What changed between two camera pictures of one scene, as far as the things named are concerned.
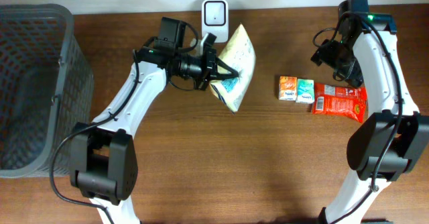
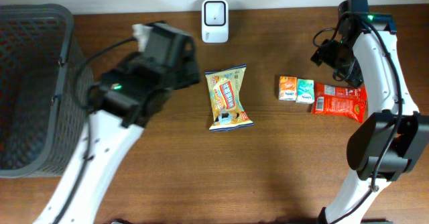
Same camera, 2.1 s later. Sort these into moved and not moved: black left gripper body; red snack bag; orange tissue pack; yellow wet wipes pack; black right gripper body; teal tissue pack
Moved: yellow wet wipes pack; black left gripper body
Not moved: orange tissue pack; teal tissue pack; black right gripper body; red snack bag
